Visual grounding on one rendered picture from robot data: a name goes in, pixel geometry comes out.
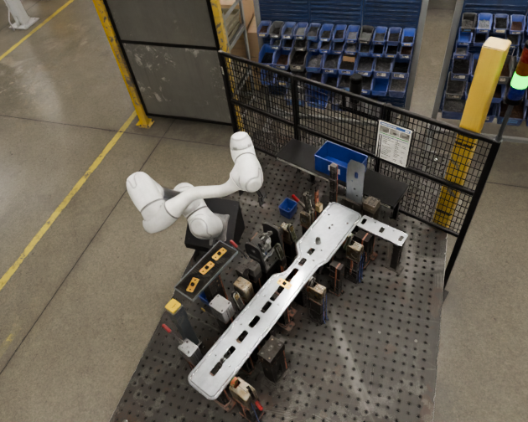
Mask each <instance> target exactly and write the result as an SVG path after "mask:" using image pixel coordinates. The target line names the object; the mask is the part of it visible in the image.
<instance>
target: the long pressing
mask: <svg viewBox="0 0 528 422"><path fill-rule="evenodd" d="M328 214H329V215H328ZM361 218H362V217H361V214H360V213H358V212H356V211H354V210H352V209H350V208H347V207H345V206H343V205H341V204H339V203H336V202H332V203H330V204H329V205H328V206H327V207H326V209H325V210H324V211H323V212H322V213H321V214H320V215H319V216H318V218H317V219H316V220H315V221H314V222H313V224H312V225H311V226H310V227H309V228H308V230H307V231H306V232H305V233H304V235H303V236H302V237H301V238H300V240H299V241H298V242H297V244H296V247H297V251H298V257H297V258H296V259H295V261H293V262H292V264H291V265H290V266H289V267H288V269H287V270H286V271H284V272H282V273H276V274H273V275H272V276H271V277H270V278H269V279H268V280H267V282H266V283H265V284H264V285H263V286H262V288H261V289H260V290H259V291H258V292H257V293H256V294H255V295H254V297H253V298H252V299H251V300H250V302H249V303H248V304H247V305H246V307H245V308H244V309H243V310H242V311H241V313H240V314H239V315H238V316H237V318H236V319H235V320H234V321H233V322H232V323H231V324H230V325H229V326H228V328H227V329H226V330H225V331H224V333H223V334H222V335H221V336H220V338H219V339H218V340H217V341H216V342H215V344H214V345H213V346H212V347H211V349H210V350H209V351H208V352H207V353H206V354H205V355H204V356H203V358H202V359H201V360H200V361H199V363H198V364H197V365H196V366H195V367H194V369H193V370H192V371H191V372H190V374H189V376H188V382H189V384H190V385H191V386H192V387H193V388H194V389H196V390H197V391H198V392H200V393H201V394H202V395H203V396H205V397H206V398H207V399H208V400H215V399H217V398H218V397H219V396H220V394H221V393H222V392H223V391H224V389H225V388H226V386H227V385H228V384H229V382H230V381H231V379H232V378H234V377H235V375H236V374H237V373H238V371H239V370H240V369H241V367H242V366H243V365H244V363H245V362H246V360H247V359H248V358H249V357H250V356H251V355H252V353H253V352H254V351H255V349H256V348H257V347H258V345H259V344H260V343H261V341H262V340H263V339H264V337H265V336H266V335H267V334H268V333H269V331H270V330H271V329H272V327H273V326H274V325H275V323H276V322H277V321H278V319H279V318H280V317H281V315H282V314H283V313H284V312H285V311H286V310H287V308H288V307H289V305H290V304H291V303H292V301H293V300H294V299H295V297H296V296H297V295H298V293H299V292H300V291H301V290H302V288H304V286H305V285H306V284H307V282H308V280H309V279H310V278H311V277H312V276H313V274H314V273H315V271H316V270H317V269H318V268H319V267H320V266H322V265H325V264H326V263H328V262H329V261H330V260H331V258H332V257H333V256H334V254H335V253H336V251H337V250H338V249H339V247H340V246H341V245H342V244H343V243H344V241H345V240H346V238H347V236H348V235H349V234H350V233H351V232H352V231H353V229H354V228H355V226H356V225H357V223H358V222H359V221H360V219H361ZM331 224H332V225H333V226H332V225H331ZM329 226H330V229H329ZM316 237H320V239H321V244H315V239H316ZM311 248H313V249H314V250H315V251H314V252H313V253H312V254H311V255H308V254H307V253H308V251H309V250H310V249H311ZM321 250H322V251H321ZM302 258H304V259H306V260H307V261H306V262H305V263H304V265H303V266H301V265H299V264H298V263H299V262H300V260H301V259H302ZM313 260H314V261H313ZM293 269H297V270H298V273H297V274H296V275H295V276H294V277H293V278H292V279H291V281H290V282H289V283H290V284H292V287H291V288H290V289H289V290H288V289H286V288H285V287H284V290H283V291H282V292H281V294H280V295H279V296H278V297H277V299H276V300H275V301H272V300H270V298H271V297H272V295H273V294H274V293H275V291H276V290H277V289H278V288H279V286H281V285H279V284H277V281H278V280H279V279H280V278H282V279H284V280H286V278H287V277H288V276H289V274H290V273H291V272H292V271H293ZM268 301H269V302H271V306H270V307H269V308H268V309H267V311H266V312H265V313H262V312H261V309H262V308H263V307H264V306H265V304H266V303H267V302H268ZM278 304H279V305H278ZM255 316H258V317H260V320H259V321H258V322H257V324H256V325H255V326H254V327H253V328H251V327H249V324H250V323H251V321H252V320H253V319H254V317H255ZM241 324H242V325H241ZM243 331H246V332H248V334H247V336H246V337H245V338H244V340H243V341H242V342H241V343H238V342H237V341H236V339H237V338H238V337H239V336H240V335H241V334H242V333H243ZM231 346H233V347H235V348H236V350H235V351H234V352H233V353H232V354H231V355H230V357H229V358H228V359H225V361H224V362H223V363H221V362H220V359H221V358H224V355H225V353H226V352H227V351H228V350H229V348H230V347H231ZM215 355H216V356H215ZM217 363H221V364H222V367H221V368H220V370H219V371H218V372H217V373H216V375H215V376H212V375H211V374H210V372H211V370H212V369H213V368H214V367H215V365H216V364H217ZM229 366H230V367H229Z"/></svg>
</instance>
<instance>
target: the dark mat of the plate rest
mask: <svg viewBox="0 0 528 422"><path fill-rule="evenodd" d="M221 248H224V249H226V250H227V251H226V252H225V253H224V254H223V255H222V256H221V257H220V258H219V259H218V260H214V259H213V258H212V256H213V255H214V254H215V253H216V252H217V251H219V250H220V249H221ZM235 252H236V251H235V250H233V249H232V248H230V247H229V246H227V245H225V244H223V243H221V242H219V243H218V244H217V245H216V246H215V247H214V248H213V249H212V250H211V251H210V252H209V253H208V254H207V255H206V256H205V257H204V258H203V259H202V260H201V261H200V262H199V263H198V264H197V265H196V266H195V267H194V268H193V269H192V270H191V271H190V272H189V273H188V274H187V275H186V276H185V277H184V278H183V280H182V281H181V282H180V283H179V284H178V285H177V286H176V287H175V288H177V289H178V290H180V291H181V292H183V293H184V294H185V295H186V296H188V297H190V298H191V299H194V297H195V296H196V295H197V294H198V293H199V292H200V291H201V290H202V289H203V288H204V286H205V285H206V284H207V283H208V282H209V281H210V280H211V279H212V278H213V276H214V275H215V274H216V273H217V272H218V271H219V270H220V269H221V268H222V267H223V265H224V264H225V263H226V262H227V261H228V260H229V259H230V258H231V257H232V255H233V254H234V253H235ZM210 261H211V262H212V263H214V264H215V265H214V266H213V267H212V268H211V269H210V270H209V271H208V272H206V273H205V274H204V275H203V274H201V273H200V272H199V271H200V270H201V269H202V268H203V267H204V266H205V265H206V264H207V263H208V262H210ZM193 277H194V278H198V279H199V282H198V283H197V285H196V287H195V288H194V291H193V292H190V291H186V290H187V288H188V286H189V283H190V281H192V279H193Z"/></svg>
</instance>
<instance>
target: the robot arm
mask: <svg viewBox="0 0 528 422"><path fill-rule="evenodd" d="M230 152H231V156H232V159H233V161H234V163H235V166H234V168H233V169H232V171H231V173H230V179H229V180H228V181H227V182H226V183H224V184H222V185H216V186H199V187H194V186H193V185H191V184H189V183H180V184H179V185H177V186H176V187H175V188H174V190H172V189H168V188H162V187H161V186H160V185H159V184H158V183H156V182H155V181H154V180H153V179H152V178H150V177H149V176H148V175H147V174H146V173H145V172H135V173H133V174H132V175H131V176H130V177H128V179H127V191H128V194H129V196H130V198H131V199H132V201H133V203H134V204H135V206H136V207H137V209H138V210H139V211H140V212H141V214H142V216H143V218H144V220H143V222H142V225H143V228H144V229H145V230H146V231H147V232H148V233H150V234H153V233H157V232H160V231H162V230H165V229H166V228H167V227H169V226H170V225H171V224H173V223H174V222H175V221H176V220H177V219H178V218H179V217H180V216H181V214H182V215H183V216H184V217H185V218H186V219H187V220H188V223H189V229H190V232H191V233H192V235H193V236H195V237H196V238H198V239H209V240H210V245H211V246H212V245H213V246H214V243H215V240H216V239H219V240H221V241H223V242H224V241H226V230H227V224H228V220H229V218H230V215H229V214H214V213H212V212H211V211H210V210H209V208H208V207H207V205H206V204H205V202H204V200H203V198H219V197H224V196H228V195H230V194H232V193H234V192H236V191H238V193H239V196H241V195H242V194H243V193H244V192H243V191H247V192H250V193H254V192H256V193H257V195H258V196H259V197H258V200H259V205H260V207H261V206H262V205H263V204H264V198H265V197H266V195H267V194H266V192H265V191H264V189H263V187H262V184H263V174H262V169H261V165H260V163H259V161H258V160H257V158H256V154H255V149H254V146H253V144H252V140H251V138H250V137H249V135H248V134H247V133H246V132H243V131H239V132H237V133H235V134H233V135H232V136H231V138H230Z"/></svg>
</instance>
